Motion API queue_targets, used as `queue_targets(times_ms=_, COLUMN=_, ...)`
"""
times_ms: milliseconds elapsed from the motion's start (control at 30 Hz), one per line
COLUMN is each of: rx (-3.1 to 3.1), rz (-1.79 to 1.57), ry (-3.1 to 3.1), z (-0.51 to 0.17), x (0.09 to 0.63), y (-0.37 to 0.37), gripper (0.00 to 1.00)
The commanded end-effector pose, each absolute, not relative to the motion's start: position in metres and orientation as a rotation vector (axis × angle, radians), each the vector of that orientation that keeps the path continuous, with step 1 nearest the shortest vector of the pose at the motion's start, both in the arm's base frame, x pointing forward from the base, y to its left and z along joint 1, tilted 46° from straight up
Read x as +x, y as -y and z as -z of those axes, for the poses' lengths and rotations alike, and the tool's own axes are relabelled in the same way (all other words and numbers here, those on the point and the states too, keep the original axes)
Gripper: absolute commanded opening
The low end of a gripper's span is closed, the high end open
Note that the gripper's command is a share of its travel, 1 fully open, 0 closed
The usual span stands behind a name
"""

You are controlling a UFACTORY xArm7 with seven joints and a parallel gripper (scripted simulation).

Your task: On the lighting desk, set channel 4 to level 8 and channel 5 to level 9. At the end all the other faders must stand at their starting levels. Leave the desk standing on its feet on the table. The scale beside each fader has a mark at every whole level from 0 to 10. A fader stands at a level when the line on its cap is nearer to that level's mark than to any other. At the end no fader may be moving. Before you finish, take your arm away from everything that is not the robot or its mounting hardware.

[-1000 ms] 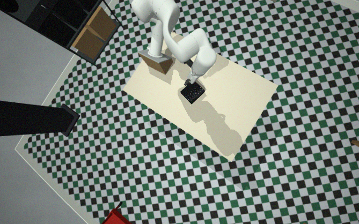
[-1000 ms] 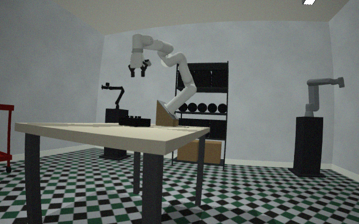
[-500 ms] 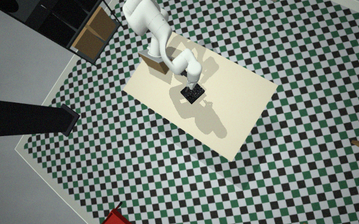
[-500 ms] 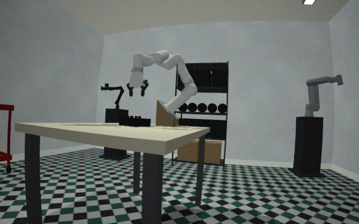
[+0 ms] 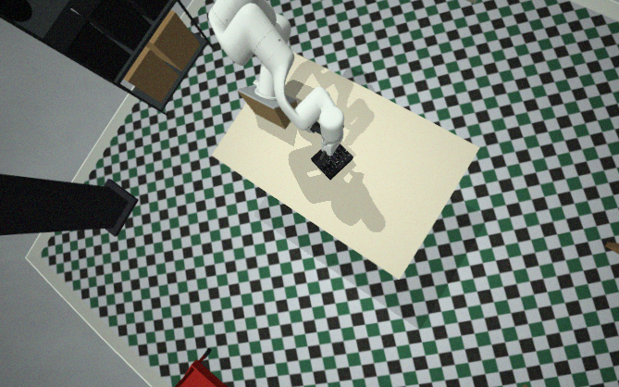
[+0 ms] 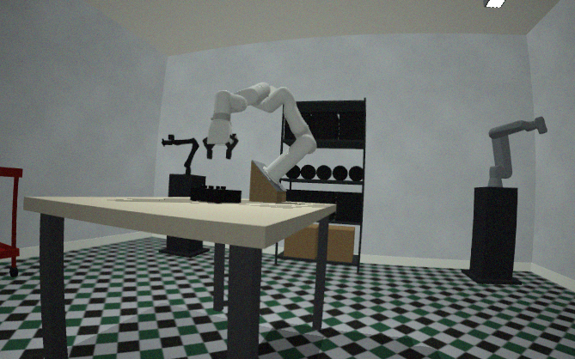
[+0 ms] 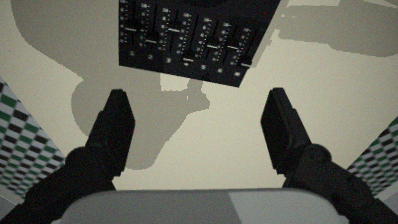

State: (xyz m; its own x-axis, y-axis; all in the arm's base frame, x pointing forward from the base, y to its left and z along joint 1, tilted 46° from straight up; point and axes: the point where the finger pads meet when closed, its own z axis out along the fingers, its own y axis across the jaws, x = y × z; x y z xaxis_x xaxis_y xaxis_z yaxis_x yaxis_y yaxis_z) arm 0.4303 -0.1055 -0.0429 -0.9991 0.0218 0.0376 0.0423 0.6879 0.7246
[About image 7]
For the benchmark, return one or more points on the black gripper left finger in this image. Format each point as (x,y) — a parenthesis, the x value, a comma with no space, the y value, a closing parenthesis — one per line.
(88,169)

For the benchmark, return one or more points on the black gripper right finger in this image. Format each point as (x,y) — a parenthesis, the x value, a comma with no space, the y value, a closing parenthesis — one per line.
(310,167)

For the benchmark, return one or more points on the black lighting desk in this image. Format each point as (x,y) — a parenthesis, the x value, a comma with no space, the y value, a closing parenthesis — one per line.
(178,32)

